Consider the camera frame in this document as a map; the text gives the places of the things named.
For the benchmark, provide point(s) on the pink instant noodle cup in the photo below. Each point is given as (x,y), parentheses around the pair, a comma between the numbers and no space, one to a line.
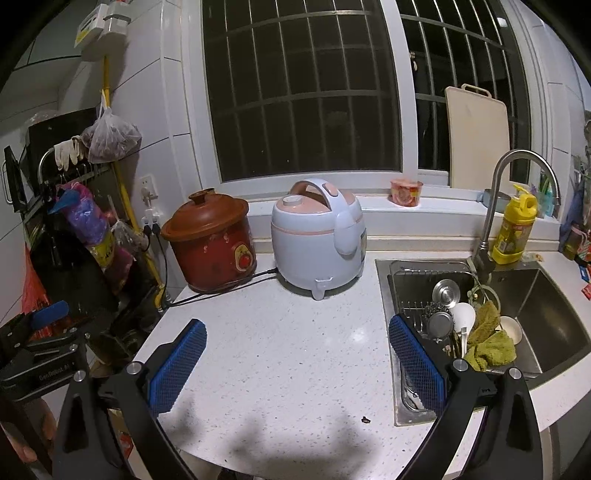
(406,193)

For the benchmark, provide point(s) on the white gas meter box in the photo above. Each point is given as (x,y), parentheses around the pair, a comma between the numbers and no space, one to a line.
(103,31)

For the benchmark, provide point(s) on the steel sink faucet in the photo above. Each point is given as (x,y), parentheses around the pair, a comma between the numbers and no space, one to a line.
(483,264)

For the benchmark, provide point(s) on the white ladle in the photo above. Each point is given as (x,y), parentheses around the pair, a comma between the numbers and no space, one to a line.
(464,317)

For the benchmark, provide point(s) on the beige cutting board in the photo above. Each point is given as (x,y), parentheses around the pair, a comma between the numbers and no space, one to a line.
(479,136)

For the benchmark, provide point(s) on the red plastic bag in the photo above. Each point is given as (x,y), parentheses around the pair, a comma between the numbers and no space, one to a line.
(34,296)

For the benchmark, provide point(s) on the person left hand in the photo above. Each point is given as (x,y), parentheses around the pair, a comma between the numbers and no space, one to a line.
(30,427)

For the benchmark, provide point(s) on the red clay slow cooker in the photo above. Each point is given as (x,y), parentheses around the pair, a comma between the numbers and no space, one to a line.
(211,241)

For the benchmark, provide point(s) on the yellow green dish cloth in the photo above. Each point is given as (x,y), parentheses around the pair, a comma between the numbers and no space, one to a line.
(488,345)

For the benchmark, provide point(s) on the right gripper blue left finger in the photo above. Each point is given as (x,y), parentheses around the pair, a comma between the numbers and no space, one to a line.
(86,445)

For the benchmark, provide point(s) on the steel kitchen sink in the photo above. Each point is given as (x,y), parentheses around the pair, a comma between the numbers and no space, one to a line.
(519,318)

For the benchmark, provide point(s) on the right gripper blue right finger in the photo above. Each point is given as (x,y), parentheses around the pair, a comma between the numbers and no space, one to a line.
(507,445)

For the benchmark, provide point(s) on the purple plastic bag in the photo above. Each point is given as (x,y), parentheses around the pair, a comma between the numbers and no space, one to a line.
(87,220)

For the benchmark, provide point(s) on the yellow dish soap bottle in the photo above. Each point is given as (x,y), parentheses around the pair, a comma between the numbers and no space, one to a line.
(518,220)

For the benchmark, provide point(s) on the clear bag of dark goods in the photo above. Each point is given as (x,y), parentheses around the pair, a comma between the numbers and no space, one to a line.
(110,138)

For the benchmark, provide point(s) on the steel cup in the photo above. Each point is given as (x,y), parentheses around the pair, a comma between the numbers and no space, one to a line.
(438,321)

